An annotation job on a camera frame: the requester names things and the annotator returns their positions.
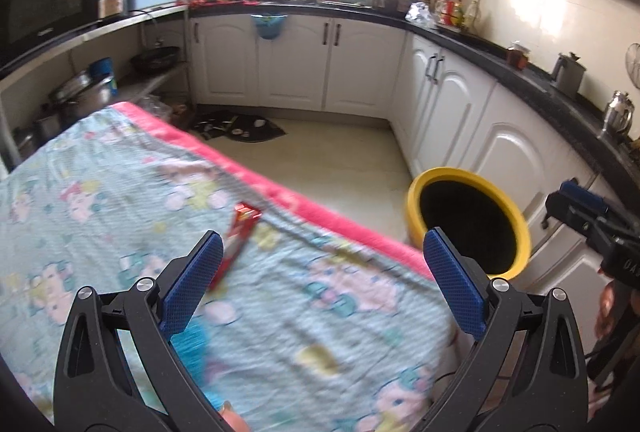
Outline steel kettle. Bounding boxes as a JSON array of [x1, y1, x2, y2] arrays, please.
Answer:
[[602, 90, 634, 137]]

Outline red flat wrapper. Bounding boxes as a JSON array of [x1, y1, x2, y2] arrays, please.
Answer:
[[208, 203, 262, 290]]

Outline metal shelf rack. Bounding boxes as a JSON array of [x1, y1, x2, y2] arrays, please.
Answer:
[[1, 4, 188, 170]]

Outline dark floor mat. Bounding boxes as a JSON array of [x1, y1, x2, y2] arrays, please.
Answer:
[[190, 109, 286, 143]]

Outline person's right hand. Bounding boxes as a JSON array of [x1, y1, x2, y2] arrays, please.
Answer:
[[594, 281, 615, 340]]

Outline black frying pan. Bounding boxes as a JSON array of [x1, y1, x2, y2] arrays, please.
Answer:
[[130, 46, 180, 75]]

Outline black microwave oven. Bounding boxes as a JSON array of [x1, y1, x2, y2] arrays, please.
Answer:
[[0, 0, 99, 66]]

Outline blue knitted cloth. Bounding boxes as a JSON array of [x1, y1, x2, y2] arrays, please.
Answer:
[[170, 319, 224, 410]]

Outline yellow trash bin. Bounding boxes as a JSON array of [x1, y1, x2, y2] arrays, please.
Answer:
[[405, 167, 532, 281]]

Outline blue hanging basket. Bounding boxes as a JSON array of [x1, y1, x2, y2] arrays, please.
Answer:
[[250, 14, 288, 40]]

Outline grey metal jug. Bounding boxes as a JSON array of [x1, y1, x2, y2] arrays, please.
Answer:
[[551, 52, 586, 99]]

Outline cartoon print table cloth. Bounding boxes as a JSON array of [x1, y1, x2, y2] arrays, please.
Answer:
[[1, 103, 454, 431]]

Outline white corner kitchen cabinets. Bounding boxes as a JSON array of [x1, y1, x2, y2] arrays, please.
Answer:
[[189, 11, 639, 346]]

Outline steel cooking pot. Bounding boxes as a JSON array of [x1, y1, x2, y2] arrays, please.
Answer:
[[49, 72, 117, 122]]

